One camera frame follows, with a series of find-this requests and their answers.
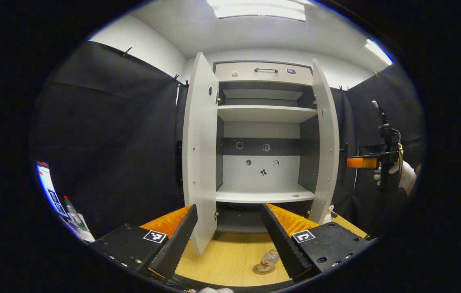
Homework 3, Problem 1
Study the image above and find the clear plastic bottle red label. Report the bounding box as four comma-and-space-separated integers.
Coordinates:
260, 248, 281, 272

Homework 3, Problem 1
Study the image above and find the small green-capped bottle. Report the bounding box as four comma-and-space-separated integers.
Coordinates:
63, 195, 83, 228

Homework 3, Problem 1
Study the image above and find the grey cabinet drawer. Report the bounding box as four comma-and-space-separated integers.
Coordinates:
214, 62, 313, 86

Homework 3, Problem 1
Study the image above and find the black backdrop cloth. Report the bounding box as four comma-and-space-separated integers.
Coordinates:
29, 41, 426, 241

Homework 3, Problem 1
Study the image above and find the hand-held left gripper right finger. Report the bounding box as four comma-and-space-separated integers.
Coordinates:
261, 202, 378, 282

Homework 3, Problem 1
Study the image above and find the grey cabinet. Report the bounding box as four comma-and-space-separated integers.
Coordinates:
213, 60, 321, 234

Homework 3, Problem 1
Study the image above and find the grey cabinet door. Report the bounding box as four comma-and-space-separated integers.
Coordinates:
309, 59, 340, 225

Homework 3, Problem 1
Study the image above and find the black door handle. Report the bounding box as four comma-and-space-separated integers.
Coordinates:
338, 142, 348, 181
175, 140, 183, 184

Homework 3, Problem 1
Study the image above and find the computer monitor screen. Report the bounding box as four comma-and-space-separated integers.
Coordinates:
35, 161, 69, 218

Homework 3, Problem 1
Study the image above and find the ceiling light panel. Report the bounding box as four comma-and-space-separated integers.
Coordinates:
365, 39, 394, 66
207, 0, 307, 22

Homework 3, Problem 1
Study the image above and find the white paper sheet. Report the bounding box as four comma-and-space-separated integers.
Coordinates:
68, 222, 96, 243

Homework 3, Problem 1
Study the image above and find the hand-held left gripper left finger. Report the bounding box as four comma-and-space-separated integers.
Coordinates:
89, 203, 199, 281

